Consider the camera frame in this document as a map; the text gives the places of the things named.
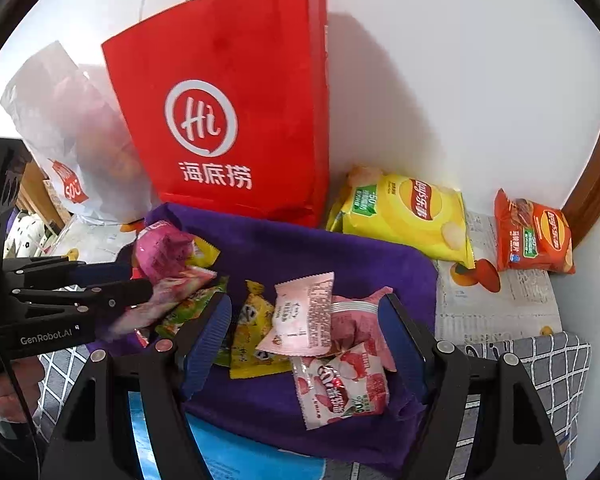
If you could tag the white spotted cloth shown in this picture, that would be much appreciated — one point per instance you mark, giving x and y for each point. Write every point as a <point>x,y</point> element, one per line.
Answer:
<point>25,235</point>

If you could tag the purple towel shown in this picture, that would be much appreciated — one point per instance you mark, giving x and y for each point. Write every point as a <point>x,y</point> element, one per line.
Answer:
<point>260,400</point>

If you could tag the pale pink snack packet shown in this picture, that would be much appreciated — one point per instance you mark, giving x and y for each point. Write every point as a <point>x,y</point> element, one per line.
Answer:
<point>300,320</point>

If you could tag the dark clothing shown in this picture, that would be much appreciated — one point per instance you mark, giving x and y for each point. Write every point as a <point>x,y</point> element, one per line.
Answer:
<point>0,450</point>

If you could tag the printed paper sheet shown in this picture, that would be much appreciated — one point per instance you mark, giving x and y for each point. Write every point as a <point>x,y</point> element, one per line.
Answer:
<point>90,235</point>
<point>505,305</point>

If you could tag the red white fruit packet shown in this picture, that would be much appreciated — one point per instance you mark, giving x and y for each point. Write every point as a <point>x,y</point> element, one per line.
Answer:
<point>335,390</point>

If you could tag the pink puffy snack packet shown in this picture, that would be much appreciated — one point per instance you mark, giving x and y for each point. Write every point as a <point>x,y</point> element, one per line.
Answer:
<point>360,325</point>

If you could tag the magenta snack packet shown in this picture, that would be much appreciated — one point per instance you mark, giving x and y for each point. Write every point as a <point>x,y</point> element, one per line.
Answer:
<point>160,252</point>

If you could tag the blue cardboard box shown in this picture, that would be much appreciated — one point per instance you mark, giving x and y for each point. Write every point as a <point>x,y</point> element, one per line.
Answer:
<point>215,452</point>

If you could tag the yellow cartoon snack packet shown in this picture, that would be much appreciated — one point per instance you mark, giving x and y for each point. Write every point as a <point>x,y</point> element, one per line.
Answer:
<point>255,345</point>

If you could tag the wooden bed frame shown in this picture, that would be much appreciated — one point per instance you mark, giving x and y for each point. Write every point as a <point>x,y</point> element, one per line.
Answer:
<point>595,185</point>

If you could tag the yellow chips bag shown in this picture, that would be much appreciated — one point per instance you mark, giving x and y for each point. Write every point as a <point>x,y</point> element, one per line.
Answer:
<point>405,220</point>

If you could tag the brown cardboard box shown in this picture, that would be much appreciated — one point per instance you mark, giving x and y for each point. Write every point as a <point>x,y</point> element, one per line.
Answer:
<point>35,195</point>

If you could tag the orange chips bag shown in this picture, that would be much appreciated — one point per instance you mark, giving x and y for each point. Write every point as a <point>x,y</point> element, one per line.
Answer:
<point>530,235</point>

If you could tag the green snack packet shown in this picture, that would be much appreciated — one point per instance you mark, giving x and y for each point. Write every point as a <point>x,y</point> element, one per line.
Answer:
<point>190,307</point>

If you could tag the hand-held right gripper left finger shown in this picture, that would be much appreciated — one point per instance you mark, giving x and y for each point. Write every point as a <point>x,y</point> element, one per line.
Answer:
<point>207,345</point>

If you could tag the long pink snack packet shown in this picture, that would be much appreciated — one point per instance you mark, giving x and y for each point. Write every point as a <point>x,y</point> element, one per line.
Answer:
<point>172,290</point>

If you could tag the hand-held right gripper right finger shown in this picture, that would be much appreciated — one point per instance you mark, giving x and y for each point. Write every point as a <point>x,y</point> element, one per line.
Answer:
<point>405,340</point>

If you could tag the white plastic bag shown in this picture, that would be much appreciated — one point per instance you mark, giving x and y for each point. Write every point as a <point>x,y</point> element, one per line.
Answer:
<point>70,125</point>

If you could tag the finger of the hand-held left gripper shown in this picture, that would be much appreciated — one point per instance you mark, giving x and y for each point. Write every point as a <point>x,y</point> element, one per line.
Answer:
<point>125,294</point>
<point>105,272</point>

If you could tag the grey checked bedsheet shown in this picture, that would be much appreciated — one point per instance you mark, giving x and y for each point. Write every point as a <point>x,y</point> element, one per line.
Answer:
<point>545,385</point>

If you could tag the small yellow snack packet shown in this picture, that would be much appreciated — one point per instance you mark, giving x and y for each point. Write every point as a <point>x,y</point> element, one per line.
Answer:
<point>203,252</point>

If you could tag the red paper bag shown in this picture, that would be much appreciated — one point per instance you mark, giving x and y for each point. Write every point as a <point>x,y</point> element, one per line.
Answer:
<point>220,60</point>

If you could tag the person's left hand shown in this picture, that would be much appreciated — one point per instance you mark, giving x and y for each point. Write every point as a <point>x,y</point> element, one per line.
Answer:
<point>15,385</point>

